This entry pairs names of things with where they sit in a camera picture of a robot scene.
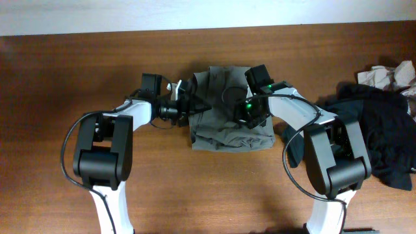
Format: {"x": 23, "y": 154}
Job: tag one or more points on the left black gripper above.
{"x": 184, "y": 108}

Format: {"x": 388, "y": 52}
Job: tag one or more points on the black garment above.
{"x": 388, "y": 130}

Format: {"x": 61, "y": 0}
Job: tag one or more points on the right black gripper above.
{"x": 241, "y": 119}

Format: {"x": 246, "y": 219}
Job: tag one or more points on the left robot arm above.
{"x": 103, "y": 156}

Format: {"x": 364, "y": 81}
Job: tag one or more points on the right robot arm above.
{"x": 335, "y": 155}

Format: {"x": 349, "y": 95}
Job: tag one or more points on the grey shorts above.
{"x": 214, "y": 129}

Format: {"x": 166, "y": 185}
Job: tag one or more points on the beige crumpled cloth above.
{"x": 400, "y": 79}

